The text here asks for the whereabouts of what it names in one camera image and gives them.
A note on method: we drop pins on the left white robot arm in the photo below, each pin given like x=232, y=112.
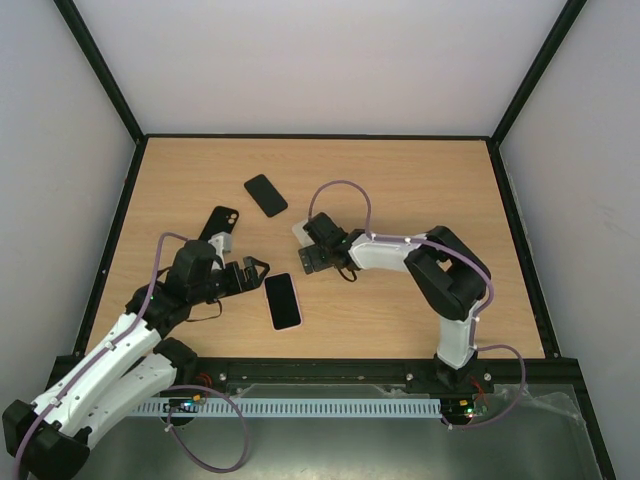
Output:
x=52, y=436

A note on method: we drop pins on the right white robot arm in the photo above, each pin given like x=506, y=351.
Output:
x=452, y=279

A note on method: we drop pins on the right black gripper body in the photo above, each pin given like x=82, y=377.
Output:
x=310, y=258

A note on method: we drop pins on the black smartphone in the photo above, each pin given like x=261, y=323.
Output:
x=283, y=301

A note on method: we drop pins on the pink phone case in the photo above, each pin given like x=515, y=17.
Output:
x=298, y=300

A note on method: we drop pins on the black phone case with cutout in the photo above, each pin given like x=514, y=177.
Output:
x=221, y=221

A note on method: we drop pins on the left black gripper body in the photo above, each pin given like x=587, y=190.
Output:
x=201, y=293

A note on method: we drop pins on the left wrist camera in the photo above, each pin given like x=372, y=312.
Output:
x=222, y=243

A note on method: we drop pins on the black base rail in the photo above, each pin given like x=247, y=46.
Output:
x=415, y=376

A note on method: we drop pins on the beige phone case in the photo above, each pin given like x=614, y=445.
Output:
x=301, y=235

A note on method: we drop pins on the white slotted cable duct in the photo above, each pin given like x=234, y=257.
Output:
x=402, y=408

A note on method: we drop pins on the black phone face down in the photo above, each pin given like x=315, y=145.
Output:
x=265, y=195

